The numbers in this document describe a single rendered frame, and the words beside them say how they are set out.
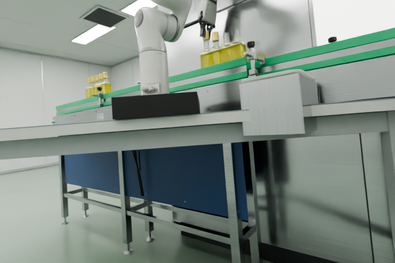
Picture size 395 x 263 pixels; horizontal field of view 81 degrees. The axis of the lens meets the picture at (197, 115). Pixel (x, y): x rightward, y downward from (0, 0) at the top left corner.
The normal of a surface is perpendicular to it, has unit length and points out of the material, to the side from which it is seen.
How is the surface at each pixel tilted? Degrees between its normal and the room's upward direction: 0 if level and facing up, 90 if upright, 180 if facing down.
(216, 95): 90
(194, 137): 90
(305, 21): 90
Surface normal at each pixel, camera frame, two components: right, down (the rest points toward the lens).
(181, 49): -0.61, 0.01
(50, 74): 0.79, -0.09
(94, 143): -0.04, -0.04
